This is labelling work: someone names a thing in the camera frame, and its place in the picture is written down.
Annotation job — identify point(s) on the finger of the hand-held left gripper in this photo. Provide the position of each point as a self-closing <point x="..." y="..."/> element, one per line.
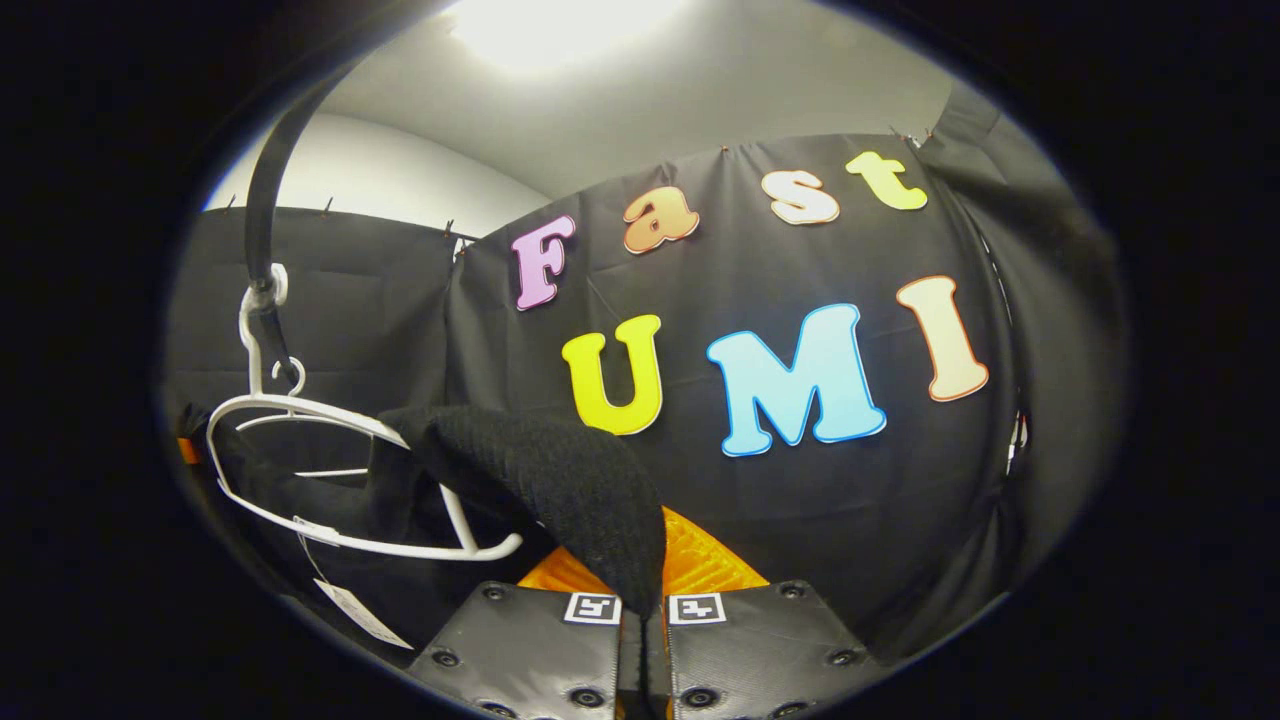
<point x="187" y="451"/>

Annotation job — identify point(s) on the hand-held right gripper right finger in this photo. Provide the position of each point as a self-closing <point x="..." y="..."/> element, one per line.
<point x="750" y="640"/>

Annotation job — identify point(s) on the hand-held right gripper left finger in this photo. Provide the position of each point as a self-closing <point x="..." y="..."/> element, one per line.
<point x="530" y="640"/>

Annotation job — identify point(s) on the black knitted garment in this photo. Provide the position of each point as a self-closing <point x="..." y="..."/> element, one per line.
<point x="580" y="480"/>

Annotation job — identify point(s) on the white clothes hanger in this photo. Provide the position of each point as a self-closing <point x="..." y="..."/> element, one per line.
<point x="255" y="340"/>
<point x="300" y="421"/>

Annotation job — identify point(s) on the black backdrop cloth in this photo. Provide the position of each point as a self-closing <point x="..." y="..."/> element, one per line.
<point x="800" y="520"/>

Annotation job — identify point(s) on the white garment price tag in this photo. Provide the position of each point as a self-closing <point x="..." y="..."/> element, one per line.
<point x="360" y="612"/>

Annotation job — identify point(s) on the large ceiling light panel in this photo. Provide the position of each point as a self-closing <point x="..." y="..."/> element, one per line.
<point x="560" y="25"/>

